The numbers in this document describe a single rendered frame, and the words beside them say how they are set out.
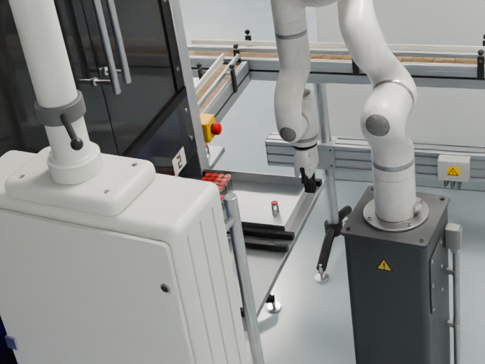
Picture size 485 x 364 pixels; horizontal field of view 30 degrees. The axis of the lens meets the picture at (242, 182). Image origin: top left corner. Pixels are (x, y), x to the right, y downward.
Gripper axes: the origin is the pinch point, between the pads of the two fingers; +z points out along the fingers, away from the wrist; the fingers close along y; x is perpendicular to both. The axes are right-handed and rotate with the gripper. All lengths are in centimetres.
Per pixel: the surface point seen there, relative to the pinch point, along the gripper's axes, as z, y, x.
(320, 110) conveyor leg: 22, -86, -24
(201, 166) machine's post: 0.3, -6.6, -39.0
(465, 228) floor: 92, -112, 28
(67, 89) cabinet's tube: -84, 99, -5
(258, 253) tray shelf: 4.3, 29.3, -7.0
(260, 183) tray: 4.0, -4.9, -18.2
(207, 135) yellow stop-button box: -6.9, -14.3, -38.6
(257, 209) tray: 4.0, 8.7, -14.5
